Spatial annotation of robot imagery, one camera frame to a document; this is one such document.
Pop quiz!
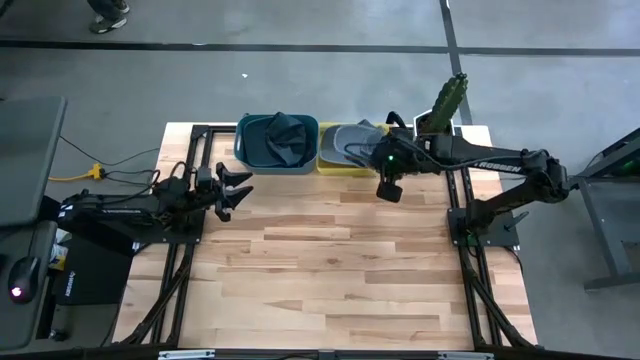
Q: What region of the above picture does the black computer mouse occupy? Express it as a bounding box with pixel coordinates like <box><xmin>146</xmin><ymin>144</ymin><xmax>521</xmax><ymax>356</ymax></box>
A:
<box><xmin>6</xmin><ymin>255</ymin><xmax>43</xmax><ymax>306</ymax></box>

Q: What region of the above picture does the silver frame bracket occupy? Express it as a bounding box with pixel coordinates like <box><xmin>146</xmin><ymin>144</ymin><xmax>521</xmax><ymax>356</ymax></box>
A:
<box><xmin>438</xmin><ymin>350</ymin><xmax>496</xmax><ymax>360</ymax></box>
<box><xmin>158</xmin><ymin>349</ymin><xmax>217</xmax><ymax>360</ymax></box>

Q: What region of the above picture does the grey desk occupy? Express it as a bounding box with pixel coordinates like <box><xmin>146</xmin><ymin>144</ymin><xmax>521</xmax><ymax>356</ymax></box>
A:
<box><xmin>0</xmin><ymin>219</ymin><xmax>59</xmax><ymax>352</ymax></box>

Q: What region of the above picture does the white plant pot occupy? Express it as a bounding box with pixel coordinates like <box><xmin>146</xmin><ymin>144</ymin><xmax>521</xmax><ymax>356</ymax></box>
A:
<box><xmin>413</xmin><ymin>109</ymin><xmax>456</xmax><ymax>139</ymax></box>

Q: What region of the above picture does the black floor cable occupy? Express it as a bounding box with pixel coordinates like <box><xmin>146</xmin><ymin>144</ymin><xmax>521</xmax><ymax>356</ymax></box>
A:
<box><xmin>58</xmin><ymin>134</ymin><xmax>162</xmax><ymax>201</ymax></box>

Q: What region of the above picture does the black metal desk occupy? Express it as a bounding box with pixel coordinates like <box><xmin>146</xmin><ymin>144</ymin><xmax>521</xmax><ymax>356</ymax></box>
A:
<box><xmin>550</xmin><ymin>126</ymin><xmax>640</xmax><ymax>292</ymax></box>

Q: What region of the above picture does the black aluminium table frame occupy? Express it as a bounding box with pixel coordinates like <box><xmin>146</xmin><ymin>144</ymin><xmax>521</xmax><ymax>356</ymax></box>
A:
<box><xmin>112</xmin><ymin>123</ymin><xmax>539</xmax><ymax>352</ymax></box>

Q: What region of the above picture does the green cactus plant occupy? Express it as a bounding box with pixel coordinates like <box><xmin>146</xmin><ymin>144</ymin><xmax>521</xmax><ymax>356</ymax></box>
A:
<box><xmin>423</xmin><ymin>71</ymin><xmax>470</xmax><ymax>137</ymax></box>

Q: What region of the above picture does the small printed packet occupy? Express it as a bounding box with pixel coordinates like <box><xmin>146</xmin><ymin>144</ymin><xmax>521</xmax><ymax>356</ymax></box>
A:
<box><xmin>48</xmin><ymin>228</ymin><xmax>70</xmax><ymax>272</ymax></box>

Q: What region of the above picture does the black clamp handle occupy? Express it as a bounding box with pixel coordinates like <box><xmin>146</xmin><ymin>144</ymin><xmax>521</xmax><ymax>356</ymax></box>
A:
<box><xmin>503</xmin><ymin>210</ymin><xmax>531</xmax><ymax>233</ymax></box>

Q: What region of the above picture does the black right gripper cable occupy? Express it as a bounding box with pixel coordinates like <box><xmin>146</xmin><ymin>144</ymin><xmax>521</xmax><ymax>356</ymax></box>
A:
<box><xmin>384</xmin><ymin>110</ymin><xmax>409</xmax><ymax>132</ymax></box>

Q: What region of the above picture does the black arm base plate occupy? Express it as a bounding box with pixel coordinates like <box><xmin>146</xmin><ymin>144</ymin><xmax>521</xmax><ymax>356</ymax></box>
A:
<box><xmin>79</xmin><ymin>193</ymin><xmax>207</xmax><ymax>246</ymax></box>
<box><xmin>446</xmin><ymin>206</ymin><xmax>522</xmax><ymax>249</ymax></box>

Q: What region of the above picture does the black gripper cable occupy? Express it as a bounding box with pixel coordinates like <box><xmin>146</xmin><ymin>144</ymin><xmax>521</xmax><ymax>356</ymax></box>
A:
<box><xmin>384</xmin><ymin>110</ymin><xmax>409</xmax><ymax>132</ymax></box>
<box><xmin>149</xmin><ymin>160</ymin><xmax>201</xmax><ymax>201</ymax></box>

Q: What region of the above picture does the teal plastic bin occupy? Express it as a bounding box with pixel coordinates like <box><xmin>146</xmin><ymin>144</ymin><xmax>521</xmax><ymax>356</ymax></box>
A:
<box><xmin>233</xmin><ymin>113</ymin><xmax>321</xmax><ymax>177</ymax></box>

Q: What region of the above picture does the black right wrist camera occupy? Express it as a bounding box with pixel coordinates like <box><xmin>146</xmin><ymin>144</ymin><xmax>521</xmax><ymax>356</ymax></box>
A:
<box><xmin>375</xmin><ymin>180</ymin><xmax>405</xmax><ymax>204</ymax></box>

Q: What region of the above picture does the yellow plastic bin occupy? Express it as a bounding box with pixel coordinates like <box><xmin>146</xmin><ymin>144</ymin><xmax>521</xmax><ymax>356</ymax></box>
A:
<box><xmin>314</xmin><ymin>120</ymin><xmax>392</xmax><ymax>178</ymax></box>

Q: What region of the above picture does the dark navy baseball cap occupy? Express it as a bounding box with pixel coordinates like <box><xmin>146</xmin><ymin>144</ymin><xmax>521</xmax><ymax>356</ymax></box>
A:
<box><xmin>263</xmin><ymin>111</ymin><xmax>310</xmax><ymax>168</ymax></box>

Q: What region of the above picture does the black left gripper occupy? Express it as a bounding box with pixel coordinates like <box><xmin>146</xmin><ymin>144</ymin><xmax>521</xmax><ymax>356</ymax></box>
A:
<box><xmin>189</xmin><ymin>161</ymin><xmax>255</xmax><ymax>223</ymax></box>

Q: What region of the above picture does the slate grey baseball cap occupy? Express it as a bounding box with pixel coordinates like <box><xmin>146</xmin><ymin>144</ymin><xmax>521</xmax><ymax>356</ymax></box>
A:
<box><xmin>331</xmin><ymin>118</ymin><xmax>389</xmax><ymax>162</ymax></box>

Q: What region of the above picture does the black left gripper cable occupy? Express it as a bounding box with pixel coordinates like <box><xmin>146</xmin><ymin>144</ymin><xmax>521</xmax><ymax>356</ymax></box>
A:
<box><xmin>149</xmin><ymin>160</ymin><xmax>201</xmax><ymax>201</ymax></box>

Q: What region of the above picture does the yellow cable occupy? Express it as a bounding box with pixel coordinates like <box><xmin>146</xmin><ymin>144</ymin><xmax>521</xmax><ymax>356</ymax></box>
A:
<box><xmin>47</xmin><ymin>163</ymin><xmax>107</xmax><ymax>183</ymax></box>

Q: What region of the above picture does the black Trossen control box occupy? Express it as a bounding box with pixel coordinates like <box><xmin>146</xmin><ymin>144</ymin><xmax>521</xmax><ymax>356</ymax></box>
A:
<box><xmin>53</xmin><ymin>234</ymin><xmax>134</xmax><ymax>308</ymax></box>

